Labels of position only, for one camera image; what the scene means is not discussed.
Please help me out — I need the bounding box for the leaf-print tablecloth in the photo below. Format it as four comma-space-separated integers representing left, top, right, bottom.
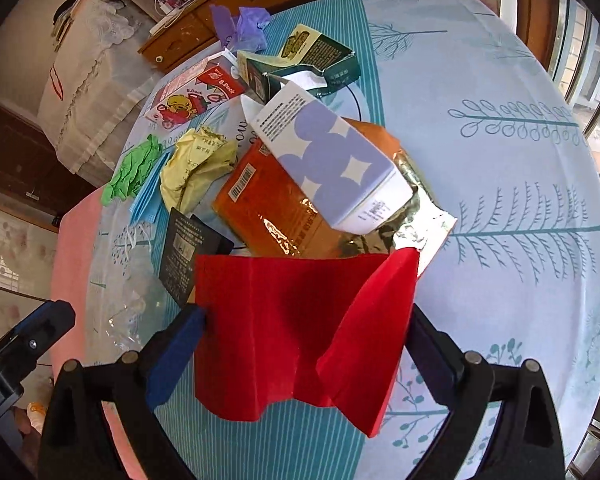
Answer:
50, 0, 600, 480

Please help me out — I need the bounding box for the orange foil bag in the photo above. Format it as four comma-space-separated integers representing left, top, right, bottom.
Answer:
214, 119, 457, 281

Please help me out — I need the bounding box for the black packet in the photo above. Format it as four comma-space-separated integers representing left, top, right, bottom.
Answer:
157, 207, 235, 308

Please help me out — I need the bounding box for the white power strip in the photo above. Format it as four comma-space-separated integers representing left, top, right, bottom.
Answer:
150, 10, 181, 36

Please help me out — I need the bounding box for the wooden desk with drawers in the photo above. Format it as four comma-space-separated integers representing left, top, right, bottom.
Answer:
137, 0, 441, 73

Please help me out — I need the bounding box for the clear plastic wrap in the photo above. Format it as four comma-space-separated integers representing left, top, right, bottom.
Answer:
97, 260, 181, 351

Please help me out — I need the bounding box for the dark wooden cabinet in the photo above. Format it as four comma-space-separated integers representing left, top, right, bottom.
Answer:
0, 105, 101, 221

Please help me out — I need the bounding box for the purple plastic bag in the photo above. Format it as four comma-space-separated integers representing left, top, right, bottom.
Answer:
210, 4, 272, 53

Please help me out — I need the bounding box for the crumpled yellow paper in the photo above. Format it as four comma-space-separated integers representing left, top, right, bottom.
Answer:
159, 127, 239, 213

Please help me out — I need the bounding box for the pink drink carton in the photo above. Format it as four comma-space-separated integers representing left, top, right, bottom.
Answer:
145, 49, 251, 133

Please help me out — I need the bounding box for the metal window grille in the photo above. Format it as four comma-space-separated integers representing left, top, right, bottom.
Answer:
550, 0, 600, 480

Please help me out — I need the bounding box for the white carton with purple circles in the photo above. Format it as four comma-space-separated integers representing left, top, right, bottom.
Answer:
240, 81, 413, 235

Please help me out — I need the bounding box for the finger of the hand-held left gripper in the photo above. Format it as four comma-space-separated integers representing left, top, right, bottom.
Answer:
0, 300, 77, 381

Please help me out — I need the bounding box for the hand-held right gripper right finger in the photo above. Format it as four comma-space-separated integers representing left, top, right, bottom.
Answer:
407, 305, 566, 480

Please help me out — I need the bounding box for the white lace cloth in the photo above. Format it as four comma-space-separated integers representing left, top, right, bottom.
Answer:
35, 0, 163, 176

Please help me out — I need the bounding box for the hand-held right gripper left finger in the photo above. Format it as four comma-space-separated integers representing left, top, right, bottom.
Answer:
37, 304, 211, 480

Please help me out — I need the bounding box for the red paper sheet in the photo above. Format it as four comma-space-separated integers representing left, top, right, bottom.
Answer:
194, 247, 421, 438

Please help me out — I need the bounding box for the dark green cardboard box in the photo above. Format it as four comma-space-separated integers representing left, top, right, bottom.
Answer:
236, 24, 360, 102

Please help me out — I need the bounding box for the blue face mask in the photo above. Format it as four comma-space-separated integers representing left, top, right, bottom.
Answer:
115, 152, 173, 261

